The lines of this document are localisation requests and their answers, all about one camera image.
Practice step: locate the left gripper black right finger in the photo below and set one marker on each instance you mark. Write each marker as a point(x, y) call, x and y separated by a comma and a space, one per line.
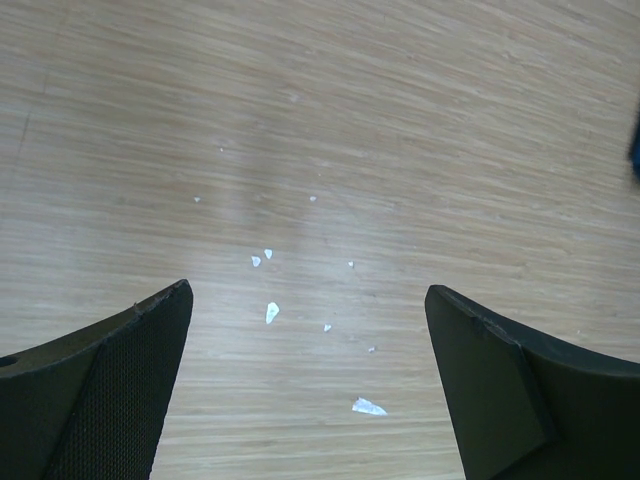
point(527, 405)

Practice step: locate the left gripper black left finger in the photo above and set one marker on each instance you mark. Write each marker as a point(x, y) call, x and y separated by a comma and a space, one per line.
point(92, 404)

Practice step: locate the blue t shirt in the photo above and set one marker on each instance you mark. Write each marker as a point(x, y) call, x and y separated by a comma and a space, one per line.
point(633, 153)

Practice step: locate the white paper scrap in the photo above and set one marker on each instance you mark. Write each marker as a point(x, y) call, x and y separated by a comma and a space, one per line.
point(365, 406)

